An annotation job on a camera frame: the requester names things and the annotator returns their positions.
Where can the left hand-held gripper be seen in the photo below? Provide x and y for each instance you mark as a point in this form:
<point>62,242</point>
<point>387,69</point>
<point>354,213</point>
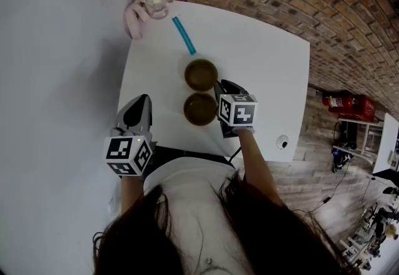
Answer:
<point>131,130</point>

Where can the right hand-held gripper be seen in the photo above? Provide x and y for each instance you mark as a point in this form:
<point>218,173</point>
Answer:
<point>238,111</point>

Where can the brown bowl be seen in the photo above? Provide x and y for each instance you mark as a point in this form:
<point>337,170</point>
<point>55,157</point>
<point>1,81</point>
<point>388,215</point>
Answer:
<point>199,109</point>
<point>201,75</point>

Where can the person's right forearm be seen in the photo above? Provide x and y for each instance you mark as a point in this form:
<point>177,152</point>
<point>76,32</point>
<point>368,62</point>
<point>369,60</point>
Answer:
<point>257,164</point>

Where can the person's left forearm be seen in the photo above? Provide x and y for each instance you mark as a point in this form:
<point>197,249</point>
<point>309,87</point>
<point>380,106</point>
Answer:
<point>132,192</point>

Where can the teal plastic ruler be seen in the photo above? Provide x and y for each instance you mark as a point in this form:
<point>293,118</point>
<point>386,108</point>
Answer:
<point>184,36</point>

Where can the white round table grommet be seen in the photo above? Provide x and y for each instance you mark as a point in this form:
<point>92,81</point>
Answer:
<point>282,142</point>

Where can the person's white shirt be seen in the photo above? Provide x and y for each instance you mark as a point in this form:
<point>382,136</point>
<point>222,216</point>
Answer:
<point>190,192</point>

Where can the red fire extinguisher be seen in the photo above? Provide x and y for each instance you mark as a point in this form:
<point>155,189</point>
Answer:
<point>338,101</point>

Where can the black and blue bag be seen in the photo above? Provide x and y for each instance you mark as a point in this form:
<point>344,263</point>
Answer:
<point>341,155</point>

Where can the red extinguisher box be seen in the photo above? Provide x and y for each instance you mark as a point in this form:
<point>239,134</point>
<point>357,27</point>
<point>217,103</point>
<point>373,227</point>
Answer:
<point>366,107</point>

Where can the white metal rack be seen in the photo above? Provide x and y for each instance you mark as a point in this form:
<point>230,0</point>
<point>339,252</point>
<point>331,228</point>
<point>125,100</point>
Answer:
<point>363,133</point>

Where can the grey equipment cluster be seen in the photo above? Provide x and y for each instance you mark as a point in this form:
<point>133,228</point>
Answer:
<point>371,236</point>

